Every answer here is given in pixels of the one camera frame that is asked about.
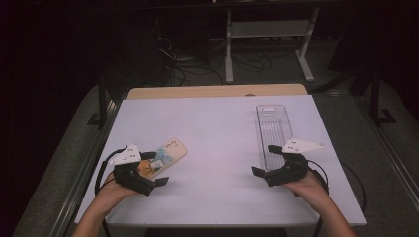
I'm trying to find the tangled dark floor cables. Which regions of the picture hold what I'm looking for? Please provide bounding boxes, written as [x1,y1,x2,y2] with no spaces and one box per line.
[154,19,225,87]

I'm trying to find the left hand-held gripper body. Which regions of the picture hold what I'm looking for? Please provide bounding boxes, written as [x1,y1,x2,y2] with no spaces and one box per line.
[108,143,156,197]

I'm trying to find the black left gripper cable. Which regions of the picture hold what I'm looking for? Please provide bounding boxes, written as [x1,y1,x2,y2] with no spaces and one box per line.
[94,147,127,197]

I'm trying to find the person's right hand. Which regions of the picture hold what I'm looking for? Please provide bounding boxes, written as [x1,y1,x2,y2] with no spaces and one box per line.
[281,171,330,211]

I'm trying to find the clear plastic box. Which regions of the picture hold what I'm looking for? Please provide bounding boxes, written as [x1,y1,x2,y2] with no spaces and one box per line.
[255,104,294,172]

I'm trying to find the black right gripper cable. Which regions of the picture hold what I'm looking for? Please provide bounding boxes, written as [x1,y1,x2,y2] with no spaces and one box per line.
[307,159,331,196]

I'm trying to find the thin black looped cable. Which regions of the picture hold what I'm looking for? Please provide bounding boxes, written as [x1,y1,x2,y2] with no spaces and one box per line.
[340,162,367,213]

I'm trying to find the loose black floor cables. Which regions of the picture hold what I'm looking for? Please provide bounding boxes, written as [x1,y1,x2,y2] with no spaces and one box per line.
[230,45,299,73]

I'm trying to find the white metal desk frame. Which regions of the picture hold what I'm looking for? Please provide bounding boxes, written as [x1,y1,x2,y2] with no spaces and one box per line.
[224,6,321,84]

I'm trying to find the wooden table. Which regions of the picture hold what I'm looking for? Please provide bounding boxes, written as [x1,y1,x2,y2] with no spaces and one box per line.
[126,83,309,101]

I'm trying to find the black metal stand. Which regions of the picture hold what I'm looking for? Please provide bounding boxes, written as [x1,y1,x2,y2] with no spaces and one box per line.
[368,63,398,128]
[86,73,112,130]

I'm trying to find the person's left hand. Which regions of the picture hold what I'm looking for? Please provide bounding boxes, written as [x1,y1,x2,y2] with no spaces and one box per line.
[95,171,139,211]

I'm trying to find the aluminium rail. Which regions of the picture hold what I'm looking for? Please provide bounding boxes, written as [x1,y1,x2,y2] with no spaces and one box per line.
[354,95,419,213]
[48,98,124,237]

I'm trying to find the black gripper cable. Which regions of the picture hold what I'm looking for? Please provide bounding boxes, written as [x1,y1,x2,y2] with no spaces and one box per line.
[94,147,127,197]
[307,159,331,196]

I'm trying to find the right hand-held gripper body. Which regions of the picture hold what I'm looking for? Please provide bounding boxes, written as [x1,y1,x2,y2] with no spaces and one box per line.
[263,137,325,188]

